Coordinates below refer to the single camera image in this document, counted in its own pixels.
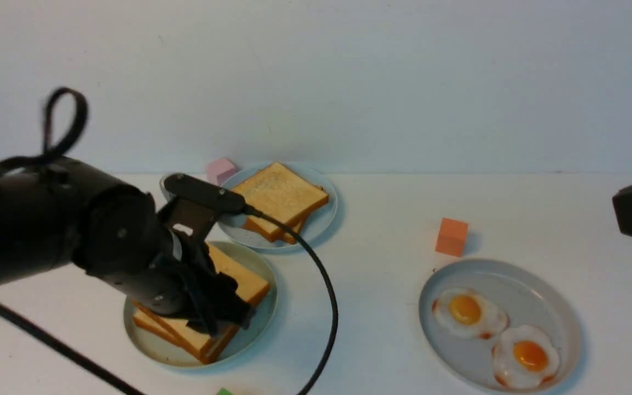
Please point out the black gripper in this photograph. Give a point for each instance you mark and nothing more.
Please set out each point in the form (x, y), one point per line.
(174, 280)

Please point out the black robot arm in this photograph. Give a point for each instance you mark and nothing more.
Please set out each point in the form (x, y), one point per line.
(68, 212)

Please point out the green empty plate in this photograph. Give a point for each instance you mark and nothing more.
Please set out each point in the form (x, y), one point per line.
(261, 312)

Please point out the grey bread plate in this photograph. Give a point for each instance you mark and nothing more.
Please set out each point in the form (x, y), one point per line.
(315, 225)

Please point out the grey egg plate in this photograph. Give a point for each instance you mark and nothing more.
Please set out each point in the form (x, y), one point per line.
(525, 298)

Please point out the pink foam cube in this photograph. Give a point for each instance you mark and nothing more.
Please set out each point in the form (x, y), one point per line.
(218, 171)

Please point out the right fried egg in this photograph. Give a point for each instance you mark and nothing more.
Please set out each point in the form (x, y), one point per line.
(524, 358)

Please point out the fried egg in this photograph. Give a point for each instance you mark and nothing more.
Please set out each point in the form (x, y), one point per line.
(467, 314)
(524, 358)

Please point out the orange foam cube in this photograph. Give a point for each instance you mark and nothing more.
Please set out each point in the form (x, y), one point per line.
(451, 238)

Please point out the middle fried egg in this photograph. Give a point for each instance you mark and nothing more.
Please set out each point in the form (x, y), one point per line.
(467, 314)

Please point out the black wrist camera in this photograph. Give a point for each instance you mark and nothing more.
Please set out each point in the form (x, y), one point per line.
(198, 206)

